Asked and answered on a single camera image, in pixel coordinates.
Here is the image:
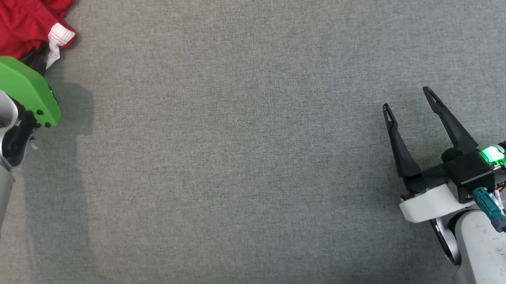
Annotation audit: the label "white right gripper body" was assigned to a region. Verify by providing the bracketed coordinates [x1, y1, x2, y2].
[396, 138, 506, 225]

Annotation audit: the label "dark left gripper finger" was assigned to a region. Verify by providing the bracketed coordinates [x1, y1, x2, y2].
[19, 40, 54, 78]

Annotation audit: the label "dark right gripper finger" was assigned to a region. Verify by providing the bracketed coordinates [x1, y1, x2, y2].
[382, 101, 422, 179]
[422, 84, 479, 158]

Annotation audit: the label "red shorts with white stripe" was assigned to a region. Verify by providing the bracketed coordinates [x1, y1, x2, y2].
[0, 0, 81, 72]

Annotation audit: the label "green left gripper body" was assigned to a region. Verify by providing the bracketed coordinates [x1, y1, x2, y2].
[0, 52, 62, 131]

